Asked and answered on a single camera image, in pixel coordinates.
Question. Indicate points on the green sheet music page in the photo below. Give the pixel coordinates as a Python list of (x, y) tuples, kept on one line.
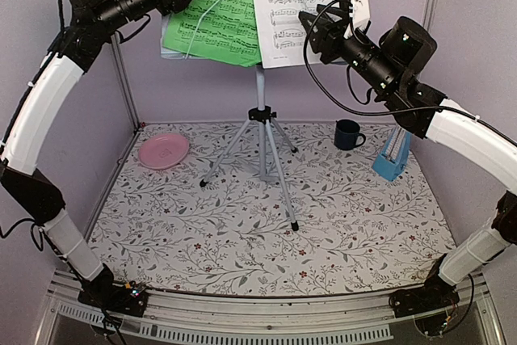
[(217, 30)]

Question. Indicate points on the blue metronome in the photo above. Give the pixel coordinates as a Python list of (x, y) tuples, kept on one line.
[(391, 161)]

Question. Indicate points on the metal front rail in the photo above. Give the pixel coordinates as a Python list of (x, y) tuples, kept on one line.
[(187, 318)]

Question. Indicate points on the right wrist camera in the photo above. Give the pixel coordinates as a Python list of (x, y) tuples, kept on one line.
[(357, 16)]

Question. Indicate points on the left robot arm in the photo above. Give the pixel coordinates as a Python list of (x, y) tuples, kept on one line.
[(72, 53)]

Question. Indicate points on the floral patterned table mat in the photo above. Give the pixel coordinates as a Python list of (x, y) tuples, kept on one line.
[(335, 227)]

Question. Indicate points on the dark blue mug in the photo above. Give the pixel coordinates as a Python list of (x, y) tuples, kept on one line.
[(347, 135)]

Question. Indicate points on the pink plate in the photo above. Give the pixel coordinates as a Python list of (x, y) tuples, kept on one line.
[(163, 151)]

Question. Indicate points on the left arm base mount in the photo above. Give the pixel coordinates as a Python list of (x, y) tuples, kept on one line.
[(115, 298)]

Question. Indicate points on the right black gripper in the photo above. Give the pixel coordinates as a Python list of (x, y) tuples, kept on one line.
[(328, 35)]

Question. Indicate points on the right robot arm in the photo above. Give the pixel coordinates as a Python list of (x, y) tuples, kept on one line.
[(391, 68)]

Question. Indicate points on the light blue music stand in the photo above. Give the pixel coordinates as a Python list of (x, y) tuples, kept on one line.
[(265, 119)]

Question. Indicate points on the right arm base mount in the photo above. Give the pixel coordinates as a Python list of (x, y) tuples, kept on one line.
[(436, 303)]

